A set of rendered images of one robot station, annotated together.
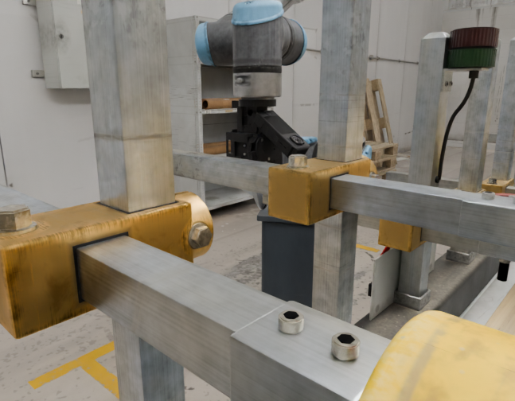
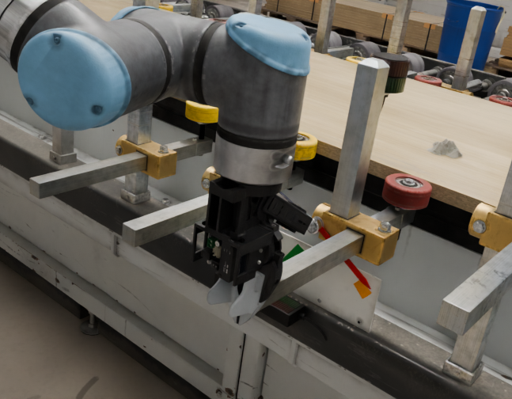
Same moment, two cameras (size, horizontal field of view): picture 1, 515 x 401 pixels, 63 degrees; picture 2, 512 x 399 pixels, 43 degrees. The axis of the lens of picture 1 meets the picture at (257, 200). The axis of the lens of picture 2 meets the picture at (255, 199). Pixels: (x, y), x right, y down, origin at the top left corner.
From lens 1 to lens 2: 114 cm
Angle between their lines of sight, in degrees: 89
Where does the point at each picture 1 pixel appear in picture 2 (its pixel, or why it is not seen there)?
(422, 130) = (365, 150)
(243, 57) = (296, 123)
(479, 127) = not seen: hidden behind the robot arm
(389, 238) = (385, 255)
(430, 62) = (379, 89)
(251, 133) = (257, 227)
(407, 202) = not seen: outside the picture
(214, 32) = (134, 62)
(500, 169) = (145, 131)
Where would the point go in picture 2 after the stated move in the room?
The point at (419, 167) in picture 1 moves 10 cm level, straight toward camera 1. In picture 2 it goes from (360, 183) to (423, 198)
